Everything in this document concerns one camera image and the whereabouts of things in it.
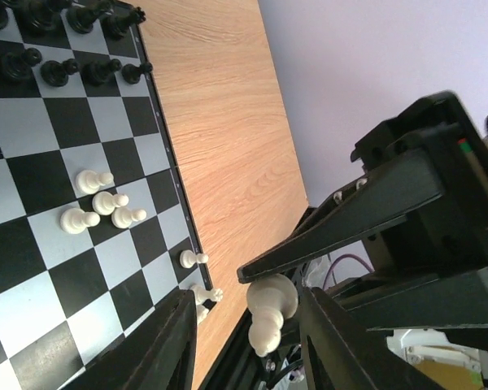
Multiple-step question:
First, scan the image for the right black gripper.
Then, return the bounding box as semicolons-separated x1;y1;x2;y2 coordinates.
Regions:
237;91;488;331

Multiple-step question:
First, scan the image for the black knight piece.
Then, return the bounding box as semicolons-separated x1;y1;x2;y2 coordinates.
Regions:
66;0;113;34

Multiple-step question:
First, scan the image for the white pawn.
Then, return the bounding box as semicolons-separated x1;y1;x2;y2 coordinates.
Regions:
76;170;114;194
92;191;129;215
60;208;100;234
111;206;147;229
179;249;209;269

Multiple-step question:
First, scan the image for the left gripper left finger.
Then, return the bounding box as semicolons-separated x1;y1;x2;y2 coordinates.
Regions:
65;290;197;389

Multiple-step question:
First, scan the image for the white rook piece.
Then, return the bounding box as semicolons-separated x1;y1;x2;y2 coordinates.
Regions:
190;284;223;325

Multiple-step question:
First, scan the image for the black pawn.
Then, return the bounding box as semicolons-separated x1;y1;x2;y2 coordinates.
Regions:
83;58;122;86
40;58;80;87
121;62;153;85
0;48;42;83

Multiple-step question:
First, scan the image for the black white chess board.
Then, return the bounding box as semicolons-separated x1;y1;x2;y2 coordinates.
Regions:
0;1;212;389

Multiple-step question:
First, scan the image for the white bishop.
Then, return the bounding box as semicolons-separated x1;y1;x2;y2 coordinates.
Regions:
246;274;298;358

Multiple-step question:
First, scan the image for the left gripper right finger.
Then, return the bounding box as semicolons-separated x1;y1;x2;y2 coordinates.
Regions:
298;287;441;389

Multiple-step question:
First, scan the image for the black rook corner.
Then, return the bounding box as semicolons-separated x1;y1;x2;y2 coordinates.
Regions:
102;7;146;40

